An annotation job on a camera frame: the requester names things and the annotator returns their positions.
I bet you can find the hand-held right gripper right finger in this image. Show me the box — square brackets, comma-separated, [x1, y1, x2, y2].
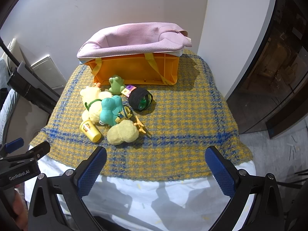
[205, 146, 285, 231]

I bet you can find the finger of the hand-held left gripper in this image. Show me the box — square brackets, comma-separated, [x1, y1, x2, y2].
[0, 141, 51, 167]
[0, 138, 24, 157]

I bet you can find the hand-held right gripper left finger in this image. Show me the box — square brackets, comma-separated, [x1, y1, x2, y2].
[28, 146, 107, 231]

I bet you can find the teal plush toy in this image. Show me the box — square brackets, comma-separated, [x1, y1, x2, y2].
[99, 95, 124, 127]

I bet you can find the yellow duck plush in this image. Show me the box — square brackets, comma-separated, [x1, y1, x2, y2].
[80, 83, 113, 123]

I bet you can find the green ball with black band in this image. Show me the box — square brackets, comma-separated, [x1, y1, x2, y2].
[129, 88, 154, 112]

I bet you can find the orange plastic crate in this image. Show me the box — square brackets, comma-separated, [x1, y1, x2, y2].
[83, 52, 181, 86]

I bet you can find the pink fabric crate liner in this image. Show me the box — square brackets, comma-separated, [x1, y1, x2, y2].
[77, 22, 192, 60]

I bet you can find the yellow toy cup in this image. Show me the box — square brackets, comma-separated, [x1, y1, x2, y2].
[80, 120, 101, 142]

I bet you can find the pale yellow peanut plush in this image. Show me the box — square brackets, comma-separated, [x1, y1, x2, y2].
[107, 120, 139, 146]

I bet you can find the white bed sheet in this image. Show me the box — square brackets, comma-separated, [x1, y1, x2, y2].
[24, 154, 257, 231]

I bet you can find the yellow blue plaid blanket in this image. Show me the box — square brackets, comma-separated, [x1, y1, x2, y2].
[30, 49, 254, 182]

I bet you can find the black grey stand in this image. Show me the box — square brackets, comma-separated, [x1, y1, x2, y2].
[7, 61, 60, 115]

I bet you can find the orange toy giraffe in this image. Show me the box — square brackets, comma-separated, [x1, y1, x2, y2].
[115, 115, 147, 135]

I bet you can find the small yellow goggle figure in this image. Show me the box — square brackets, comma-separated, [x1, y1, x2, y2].
[119, 106, 134, 120]

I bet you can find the purple block with tag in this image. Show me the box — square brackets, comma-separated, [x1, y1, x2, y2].
[121, 85, 135, 97]

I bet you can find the green frog toy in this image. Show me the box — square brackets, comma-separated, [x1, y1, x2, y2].
[108, 75, 126, 95]

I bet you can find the white cushion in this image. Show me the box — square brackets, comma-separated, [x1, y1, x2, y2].
[1, 38, 32, 73]

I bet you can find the dark wooden cabinet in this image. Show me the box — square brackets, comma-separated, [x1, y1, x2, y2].
[226, 0, 308, 139]

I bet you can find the white wall panel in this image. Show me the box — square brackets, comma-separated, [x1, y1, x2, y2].
[30, 55, 68, 90]

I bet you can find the black cable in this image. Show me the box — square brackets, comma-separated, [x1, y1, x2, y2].
[0, 40, 21, 66]

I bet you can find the yellow strap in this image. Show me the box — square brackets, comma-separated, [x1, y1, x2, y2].
[144, 53, 174, 86]
[92, 58, 103, 78]

